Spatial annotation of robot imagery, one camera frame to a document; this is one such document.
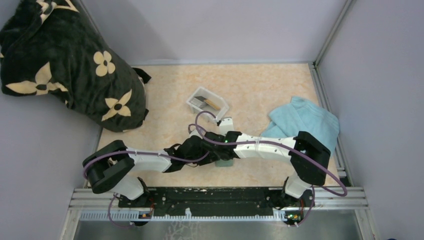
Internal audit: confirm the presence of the translucent white plastic bin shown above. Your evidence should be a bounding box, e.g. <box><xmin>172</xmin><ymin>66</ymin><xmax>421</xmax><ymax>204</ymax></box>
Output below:
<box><xmin>186</xmin><ymin>86</ymin><xmax>230</xmax><ymax>123</ymax></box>

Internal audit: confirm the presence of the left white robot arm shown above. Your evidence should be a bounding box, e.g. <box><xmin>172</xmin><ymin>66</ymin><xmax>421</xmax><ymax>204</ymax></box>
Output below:
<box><xmin>82</xmin><ymin>135</ymin><xmax>219</xmax><ymax>207</ymax></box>

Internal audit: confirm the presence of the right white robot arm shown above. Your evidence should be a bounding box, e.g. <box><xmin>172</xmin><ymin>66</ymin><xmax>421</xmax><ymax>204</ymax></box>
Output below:
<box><xmin>202</xmin><ymin>131</ymin><xmax>330</xmax><ymax>206</ymax></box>

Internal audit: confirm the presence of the gold card in bin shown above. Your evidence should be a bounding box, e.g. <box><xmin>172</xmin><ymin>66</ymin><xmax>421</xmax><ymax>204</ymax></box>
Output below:
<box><xmin>204</xmin><ymin>99</ymin><xmax>221</xmax><ymax>111</ymax></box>

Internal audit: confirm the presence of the light blue towel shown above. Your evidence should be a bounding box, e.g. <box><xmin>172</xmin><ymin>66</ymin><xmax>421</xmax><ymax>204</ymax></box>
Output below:
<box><xmin>261</xmin><ymin>96</ymin><xmax>340</xmax><ymax>155</ymax></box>

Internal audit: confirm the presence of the black floral blanket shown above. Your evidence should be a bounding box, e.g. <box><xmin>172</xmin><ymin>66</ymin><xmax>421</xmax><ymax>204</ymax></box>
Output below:
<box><xmin>0</xmin><ymin>0</ymin><xmax>151</xmax><ymax>133</ymax></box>

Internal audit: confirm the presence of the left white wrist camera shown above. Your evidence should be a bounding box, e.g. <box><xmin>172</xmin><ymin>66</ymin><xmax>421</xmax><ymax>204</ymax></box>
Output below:
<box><xmin>189</xmin><ymin>129</ymin><xmax>203</xmax><ymax>139</ymax></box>

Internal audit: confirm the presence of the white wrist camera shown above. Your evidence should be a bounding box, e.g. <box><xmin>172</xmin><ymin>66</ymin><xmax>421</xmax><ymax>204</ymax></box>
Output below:
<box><xmin>218</xmin><ymin>117</ymin><xmax>235</xmax><ymax>136</ymax></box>
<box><xmin>189</xmin><ymin>129</ymin><xmax>203</xmax><ymax>139</ymax></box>

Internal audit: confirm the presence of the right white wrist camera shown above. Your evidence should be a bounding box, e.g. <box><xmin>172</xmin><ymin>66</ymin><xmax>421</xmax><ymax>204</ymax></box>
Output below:
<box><xmin>218</xmin><ymin>117</ymin><xmax>235</xmax><ymax>136</ymax></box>

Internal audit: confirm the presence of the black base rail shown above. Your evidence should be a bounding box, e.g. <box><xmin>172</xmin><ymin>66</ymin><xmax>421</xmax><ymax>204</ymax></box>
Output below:
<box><xmin>118</xmin><ymin>187</ymin><xmax>312</xmax><ymax>217</ymax></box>

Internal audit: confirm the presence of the aluminium frame rail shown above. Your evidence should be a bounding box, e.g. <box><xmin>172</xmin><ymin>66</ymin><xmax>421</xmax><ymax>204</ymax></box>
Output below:
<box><xmin>69</xmin><ymin>187</ymin><xmax>369</xmax><ymax>222</ymax></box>

